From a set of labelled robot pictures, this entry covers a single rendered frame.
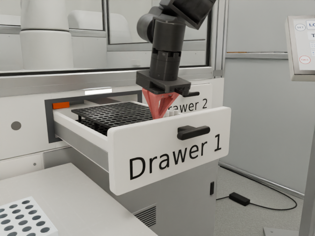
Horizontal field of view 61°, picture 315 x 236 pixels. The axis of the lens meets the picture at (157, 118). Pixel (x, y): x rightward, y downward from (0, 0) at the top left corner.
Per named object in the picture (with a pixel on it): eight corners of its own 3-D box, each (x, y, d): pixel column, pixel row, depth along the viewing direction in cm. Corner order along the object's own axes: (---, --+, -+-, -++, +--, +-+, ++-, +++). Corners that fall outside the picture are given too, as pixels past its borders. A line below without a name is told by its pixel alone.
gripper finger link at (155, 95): (151, 129, 54) (156, 84, 50) (131, 115, 58) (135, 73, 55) (176, 123, 58) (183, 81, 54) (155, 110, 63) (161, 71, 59)
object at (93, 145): (217, 148, 60) (219, 121, 58) (117, 181, 44) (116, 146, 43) (124, 115, 90) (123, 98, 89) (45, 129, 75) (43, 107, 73)
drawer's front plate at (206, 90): (211, 112, 103) (213, 83, 101) (151, 124, 86) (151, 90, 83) (207, 111, 105) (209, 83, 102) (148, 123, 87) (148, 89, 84)
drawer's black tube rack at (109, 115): (180, 141, 64) (180, 114, 62) (115, 159, 53) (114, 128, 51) (130, 122, 80) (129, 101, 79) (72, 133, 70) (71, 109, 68)
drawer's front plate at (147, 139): (228, 155, 60) (231, 106, 57) (115, 197, 42) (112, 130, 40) (222, 152, 61) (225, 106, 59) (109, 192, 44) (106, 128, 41)
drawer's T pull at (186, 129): (210, 133, 49) (211, 126, 48) (181, 141, 44) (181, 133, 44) (196, 129, 52) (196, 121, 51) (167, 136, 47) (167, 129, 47)
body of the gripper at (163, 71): (166, 95, 48) (171, 55, 45) (134, 79, 55) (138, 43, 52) (191, 92, 52) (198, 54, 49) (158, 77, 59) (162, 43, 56)
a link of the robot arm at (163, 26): (164, 16, 45) (192, 19, 47) (148, 11, 50) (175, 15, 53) (159, 57, 48) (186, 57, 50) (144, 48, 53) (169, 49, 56)
